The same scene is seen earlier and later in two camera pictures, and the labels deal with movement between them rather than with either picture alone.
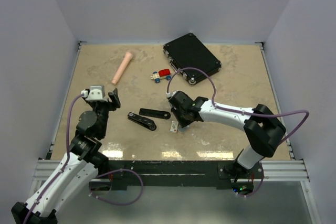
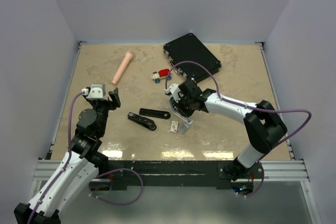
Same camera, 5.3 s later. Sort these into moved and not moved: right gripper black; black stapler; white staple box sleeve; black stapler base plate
Moved: right gripper black
Not moved: white staple box sleeve; black stapler; black stapler base plate
